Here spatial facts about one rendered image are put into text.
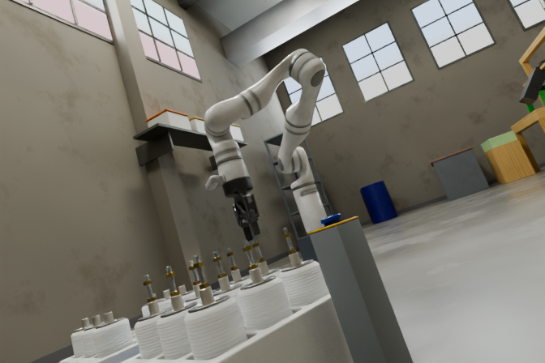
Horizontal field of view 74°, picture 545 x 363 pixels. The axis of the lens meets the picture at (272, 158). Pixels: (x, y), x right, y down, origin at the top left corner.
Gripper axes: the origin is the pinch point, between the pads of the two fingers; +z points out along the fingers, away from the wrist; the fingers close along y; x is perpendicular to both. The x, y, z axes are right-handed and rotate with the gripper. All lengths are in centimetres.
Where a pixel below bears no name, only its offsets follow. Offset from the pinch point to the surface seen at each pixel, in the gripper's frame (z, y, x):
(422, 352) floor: 35.4, -16.9, -23.1
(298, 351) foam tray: 22.7, -23.2, 5.0
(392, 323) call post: 23.0, -30.9, -10.2
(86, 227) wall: -63, 279, 68
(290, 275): 11.1, -14.3, -1.2
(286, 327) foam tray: 18.2, -23.6, 5.9
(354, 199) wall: -30, 697, -473
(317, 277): 13.4, -15.3, -6.4
